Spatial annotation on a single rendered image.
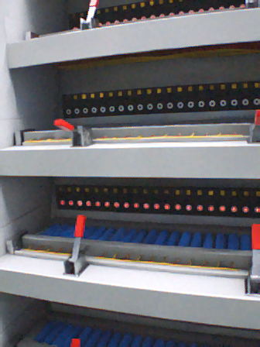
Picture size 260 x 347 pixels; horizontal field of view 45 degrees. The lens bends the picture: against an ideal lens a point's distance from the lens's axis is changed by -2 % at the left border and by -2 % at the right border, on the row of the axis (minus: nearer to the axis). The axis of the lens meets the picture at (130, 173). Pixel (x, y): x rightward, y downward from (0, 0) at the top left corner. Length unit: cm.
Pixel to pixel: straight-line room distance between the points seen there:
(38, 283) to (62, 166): 19
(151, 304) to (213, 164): 21
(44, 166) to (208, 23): 34
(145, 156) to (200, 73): 29
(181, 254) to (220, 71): 38
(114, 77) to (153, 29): 24
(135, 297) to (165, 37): 39
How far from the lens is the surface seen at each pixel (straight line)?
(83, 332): 67
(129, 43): 54
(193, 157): 45
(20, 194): 65
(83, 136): 51
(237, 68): 70
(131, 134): 53
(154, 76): 72
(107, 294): 49
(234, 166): 45
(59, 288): 53
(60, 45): 59
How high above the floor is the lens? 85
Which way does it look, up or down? 6 degrees up
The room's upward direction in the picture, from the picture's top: 2 degrees clockwise
